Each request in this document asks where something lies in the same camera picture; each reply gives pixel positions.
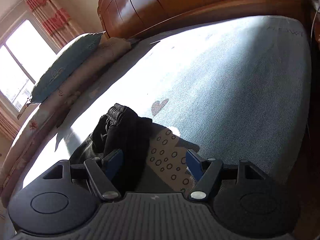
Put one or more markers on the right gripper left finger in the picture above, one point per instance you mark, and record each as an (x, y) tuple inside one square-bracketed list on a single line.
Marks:
[(111, 163)]

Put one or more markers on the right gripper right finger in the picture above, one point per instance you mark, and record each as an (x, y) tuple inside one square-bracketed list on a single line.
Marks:
[(196, 164)]

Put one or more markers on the black track pants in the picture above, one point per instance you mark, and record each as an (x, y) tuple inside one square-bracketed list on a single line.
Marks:
[(119, 129)]

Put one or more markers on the beige floral pillow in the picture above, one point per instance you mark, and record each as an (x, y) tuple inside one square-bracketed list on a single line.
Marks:
[(50, 114)]

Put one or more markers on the blue floral bed sheet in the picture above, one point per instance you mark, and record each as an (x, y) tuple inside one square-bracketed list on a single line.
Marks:
[(230, 90)]

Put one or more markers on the blue floral pillow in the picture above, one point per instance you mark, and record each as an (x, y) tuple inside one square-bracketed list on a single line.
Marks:
[(69, 58)]

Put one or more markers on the wooden headboard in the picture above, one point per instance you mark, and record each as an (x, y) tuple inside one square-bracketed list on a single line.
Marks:
[(144, 18)]

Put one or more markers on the window with white frame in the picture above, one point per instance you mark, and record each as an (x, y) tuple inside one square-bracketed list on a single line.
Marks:
[(26, 53)]

